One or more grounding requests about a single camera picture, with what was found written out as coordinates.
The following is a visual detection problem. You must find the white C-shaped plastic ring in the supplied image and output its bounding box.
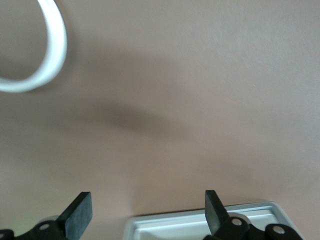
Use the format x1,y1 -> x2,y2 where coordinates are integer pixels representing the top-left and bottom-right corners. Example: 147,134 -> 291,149
0,0 -> 68,94

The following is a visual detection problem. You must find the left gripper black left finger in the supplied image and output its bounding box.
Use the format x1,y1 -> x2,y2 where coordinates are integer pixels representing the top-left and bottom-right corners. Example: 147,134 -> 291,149
14,191 -> 93,240

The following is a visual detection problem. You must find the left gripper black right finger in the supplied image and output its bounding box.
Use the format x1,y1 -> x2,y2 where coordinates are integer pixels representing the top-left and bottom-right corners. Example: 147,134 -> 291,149
203,190 -> 305,240

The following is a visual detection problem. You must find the white plastic drawer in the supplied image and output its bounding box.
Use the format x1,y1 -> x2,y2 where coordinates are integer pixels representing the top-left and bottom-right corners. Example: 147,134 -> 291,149
122,201 -> 307,240

